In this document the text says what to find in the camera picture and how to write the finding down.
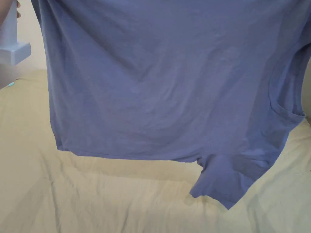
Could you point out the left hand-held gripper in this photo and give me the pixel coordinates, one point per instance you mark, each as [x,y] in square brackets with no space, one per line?
[12,46]

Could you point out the blue shirt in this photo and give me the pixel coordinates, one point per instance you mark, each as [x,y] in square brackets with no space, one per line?
[155,80]

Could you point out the person's left hand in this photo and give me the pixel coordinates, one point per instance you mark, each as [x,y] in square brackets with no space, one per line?
[4,12]

